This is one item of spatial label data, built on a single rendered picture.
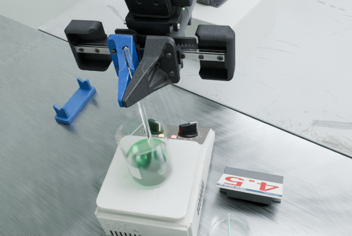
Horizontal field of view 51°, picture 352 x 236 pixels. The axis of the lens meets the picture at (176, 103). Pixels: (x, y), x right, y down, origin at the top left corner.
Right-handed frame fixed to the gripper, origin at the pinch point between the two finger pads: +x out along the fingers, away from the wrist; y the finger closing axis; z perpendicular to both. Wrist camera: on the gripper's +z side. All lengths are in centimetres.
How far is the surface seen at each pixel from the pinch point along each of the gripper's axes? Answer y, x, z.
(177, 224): 3.6, 5.6, -18.6
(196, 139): 2.9, -9.0, -19.7
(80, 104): -22.8, -17.8, -24.5
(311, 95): 20.3, -26.7, -25.3
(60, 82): -31.1, -24.7, -25.5
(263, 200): 13.6, -2.9, -24.2
